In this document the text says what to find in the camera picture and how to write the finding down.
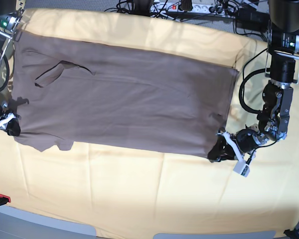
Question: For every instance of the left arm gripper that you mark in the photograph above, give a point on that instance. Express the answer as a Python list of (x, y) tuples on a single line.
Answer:
[(235, 146)]

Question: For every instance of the black tripod foot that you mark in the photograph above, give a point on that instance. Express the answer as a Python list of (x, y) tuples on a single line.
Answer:
[(292, 234)]

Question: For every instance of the brown T-shirt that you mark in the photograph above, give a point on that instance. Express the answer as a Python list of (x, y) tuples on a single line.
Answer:
[(69, 91)]

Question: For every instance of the grey chair back left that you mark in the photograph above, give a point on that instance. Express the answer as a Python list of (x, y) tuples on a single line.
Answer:
[(48, 221)]

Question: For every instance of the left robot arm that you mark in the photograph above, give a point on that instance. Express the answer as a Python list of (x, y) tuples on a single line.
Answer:
[(274, 117)]

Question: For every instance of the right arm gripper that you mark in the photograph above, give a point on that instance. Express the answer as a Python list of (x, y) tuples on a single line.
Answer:
[(9, 123)]

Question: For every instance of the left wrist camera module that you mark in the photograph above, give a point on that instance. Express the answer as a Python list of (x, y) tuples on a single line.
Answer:
[(242, 168)]

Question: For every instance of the black power adapter brick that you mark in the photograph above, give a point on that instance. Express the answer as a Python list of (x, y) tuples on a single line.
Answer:
[(247, 17)]

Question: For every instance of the white power strip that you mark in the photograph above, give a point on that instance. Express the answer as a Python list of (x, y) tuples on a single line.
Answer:
[(173, 9)]

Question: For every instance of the yellow table cloth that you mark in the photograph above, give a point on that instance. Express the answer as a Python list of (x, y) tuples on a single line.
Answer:
[(133, 194)]

